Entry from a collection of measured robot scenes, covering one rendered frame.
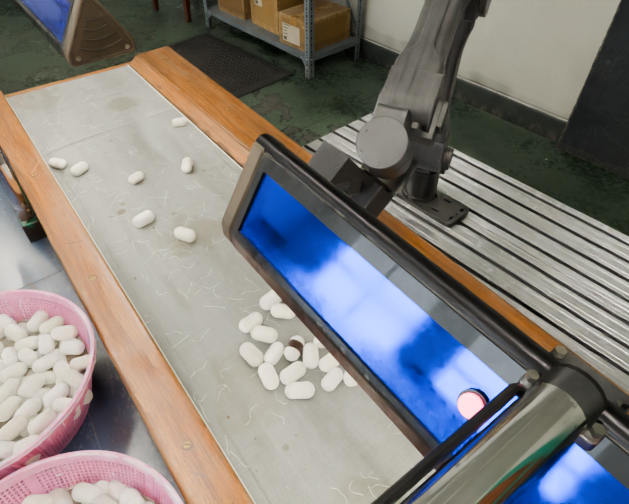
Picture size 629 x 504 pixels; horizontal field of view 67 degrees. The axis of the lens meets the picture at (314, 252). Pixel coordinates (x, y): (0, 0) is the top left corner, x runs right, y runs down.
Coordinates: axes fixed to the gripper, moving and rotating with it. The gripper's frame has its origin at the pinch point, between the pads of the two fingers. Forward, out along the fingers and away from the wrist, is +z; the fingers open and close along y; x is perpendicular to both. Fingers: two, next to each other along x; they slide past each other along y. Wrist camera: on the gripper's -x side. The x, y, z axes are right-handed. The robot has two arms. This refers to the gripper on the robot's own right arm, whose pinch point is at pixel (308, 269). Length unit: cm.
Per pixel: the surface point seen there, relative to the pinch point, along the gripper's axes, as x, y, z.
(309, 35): 131, -183, -67
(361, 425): 2.0, 18.0, 9.2
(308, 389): -1.3, 11.5, 10.1
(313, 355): 0.8, 8.1, 7.6
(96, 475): -15.2, 4.8, 29.7
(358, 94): 158, -152, -59
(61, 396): -15.1, -7.2, 30.0
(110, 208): -3.8, -38.3, 16.2
